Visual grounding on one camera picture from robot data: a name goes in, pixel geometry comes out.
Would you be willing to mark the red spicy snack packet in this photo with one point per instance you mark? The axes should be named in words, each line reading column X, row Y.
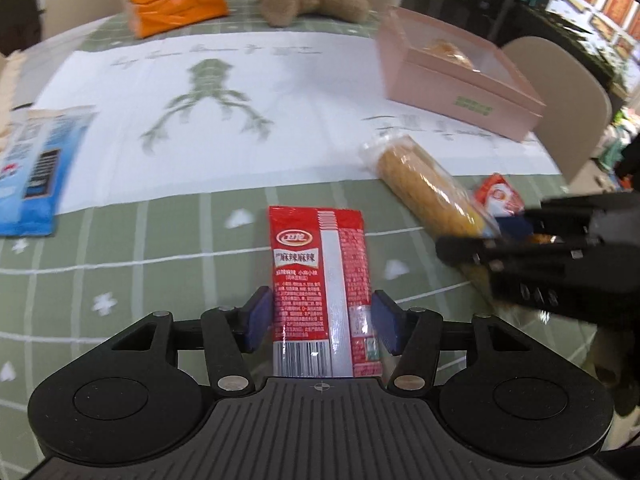
column 300, row 285

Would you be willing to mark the black fish tank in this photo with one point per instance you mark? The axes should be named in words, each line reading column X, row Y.
column 565, row 45

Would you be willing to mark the black water dispenser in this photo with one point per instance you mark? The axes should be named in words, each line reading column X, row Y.
column 470, row 10

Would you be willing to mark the orange white snack packet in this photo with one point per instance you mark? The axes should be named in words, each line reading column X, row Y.
column 495, row 195

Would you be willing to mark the blue white snack packet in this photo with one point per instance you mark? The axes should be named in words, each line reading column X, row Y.
column 35, row 170

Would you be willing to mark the pink cardboard box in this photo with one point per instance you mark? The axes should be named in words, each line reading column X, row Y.
column 425, row 85

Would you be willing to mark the packaged corn cob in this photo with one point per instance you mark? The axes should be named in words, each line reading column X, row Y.
column 425, row 185

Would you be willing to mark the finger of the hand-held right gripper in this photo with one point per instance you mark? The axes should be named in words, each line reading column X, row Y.
column 465, row 251
column 565, row 212

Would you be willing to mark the colourful plastic toy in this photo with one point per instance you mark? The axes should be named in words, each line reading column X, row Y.
column 620, row 130

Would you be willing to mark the green checkered tablecloth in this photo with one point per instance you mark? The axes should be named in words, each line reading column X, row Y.
column 150, row 260

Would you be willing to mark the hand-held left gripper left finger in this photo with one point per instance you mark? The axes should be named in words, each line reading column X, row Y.
column 257, row 320

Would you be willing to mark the orange tissue pack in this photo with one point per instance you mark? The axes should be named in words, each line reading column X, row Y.
column 175, row 2

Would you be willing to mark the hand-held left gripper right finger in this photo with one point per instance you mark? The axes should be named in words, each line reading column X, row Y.
column 387, row 322

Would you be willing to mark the person's dark clothing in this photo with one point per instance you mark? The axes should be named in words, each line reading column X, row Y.
column 622, row 365

